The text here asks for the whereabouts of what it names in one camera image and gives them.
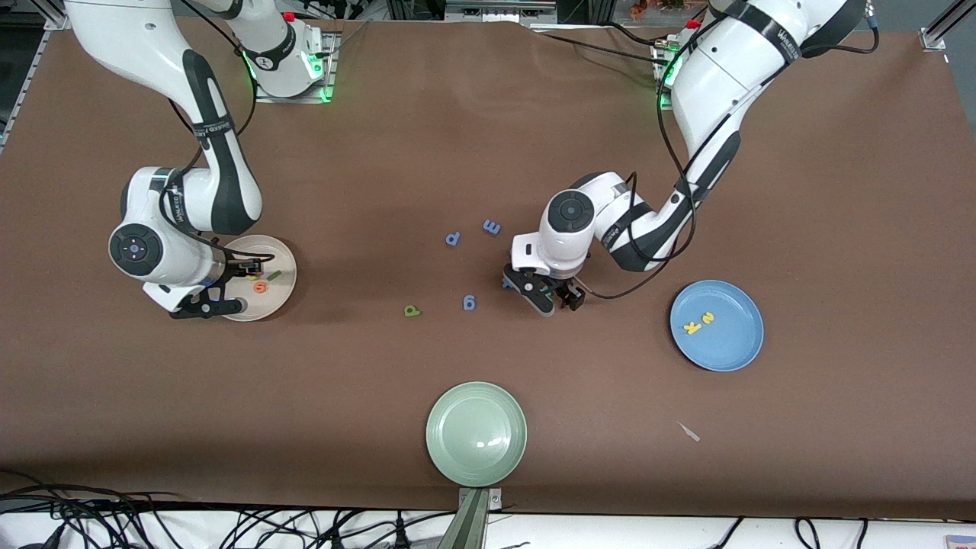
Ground beige round plate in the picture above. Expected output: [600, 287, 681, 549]
[216, 234, 298, 323]

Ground blue round plate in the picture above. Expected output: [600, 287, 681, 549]
[669, 279, 765, 373]

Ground green round plate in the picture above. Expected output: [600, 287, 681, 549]
[425, 381, 528, 488]

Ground brown table cover sheet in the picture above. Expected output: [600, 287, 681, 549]
[0, 11, 976, 521]

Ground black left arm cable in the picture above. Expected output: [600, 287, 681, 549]
[583, 0, 881, 300]

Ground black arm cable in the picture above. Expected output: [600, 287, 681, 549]
[156, 0, 268, 264]
[583, 0, 881, 300]

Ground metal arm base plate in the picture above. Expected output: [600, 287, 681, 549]
[654, 38, 691, 113]
[253, 30, 337, 104]

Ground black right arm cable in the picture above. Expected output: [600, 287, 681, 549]
[156, 0, 268, 264]

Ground thick black floor cable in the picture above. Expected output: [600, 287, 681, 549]
[0, 482, 190, 510]

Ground black base cable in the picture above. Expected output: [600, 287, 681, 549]
[526, 23, 676, 66]

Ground tangled black floor cables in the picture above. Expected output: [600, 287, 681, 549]
[0, 503, 443, 549]

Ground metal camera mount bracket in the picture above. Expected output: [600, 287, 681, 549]
[438, 488, 504, 549]

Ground aluminium frame profile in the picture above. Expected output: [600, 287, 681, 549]
[446, 0, 557, 25]
[0, 0, 77, 153]
[919, 0, 976, 62]

